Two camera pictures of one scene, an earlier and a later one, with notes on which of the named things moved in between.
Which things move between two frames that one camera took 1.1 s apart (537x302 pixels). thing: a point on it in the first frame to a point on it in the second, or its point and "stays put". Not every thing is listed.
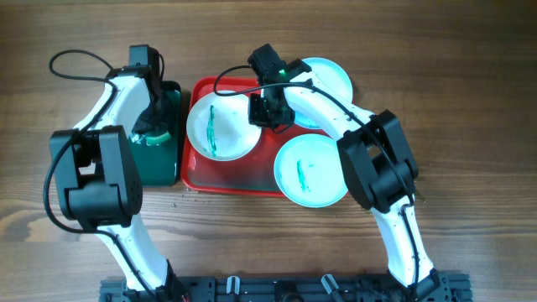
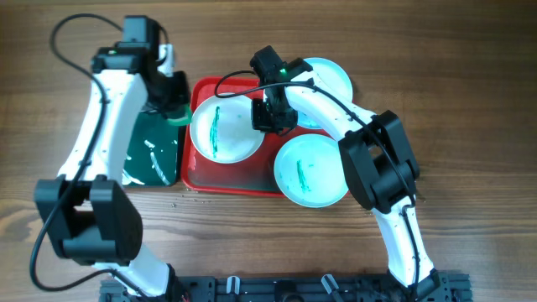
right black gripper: x=256 y=117 stays put
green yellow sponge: x=149 y=141 to x=182 y=121
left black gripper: x=143 y=126 to x=179 y=97
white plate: x=309 y=170 stays put
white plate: x=218 y=127 stays put
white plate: x=335 y=76 stays put
